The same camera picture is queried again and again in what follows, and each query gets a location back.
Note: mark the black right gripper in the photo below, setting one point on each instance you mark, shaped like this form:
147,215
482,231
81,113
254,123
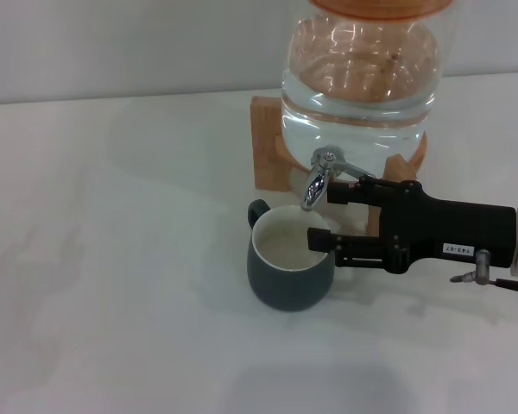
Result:
436,224

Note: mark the black cup with white inside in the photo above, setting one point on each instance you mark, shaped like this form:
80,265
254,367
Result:
289,286

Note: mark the chrome faucet with lever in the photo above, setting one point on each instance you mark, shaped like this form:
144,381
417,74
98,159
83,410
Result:
316,185

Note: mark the clear glass water dispenser jar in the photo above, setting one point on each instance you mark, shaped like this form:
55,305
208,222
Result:
358,112

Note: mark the wooden dispenser stand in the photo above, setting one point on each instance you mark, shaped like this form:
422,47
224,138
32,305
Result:
265,146

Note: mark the orange jar lid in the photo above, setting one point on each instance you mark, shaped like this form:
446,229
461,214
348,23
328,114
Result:
371,8

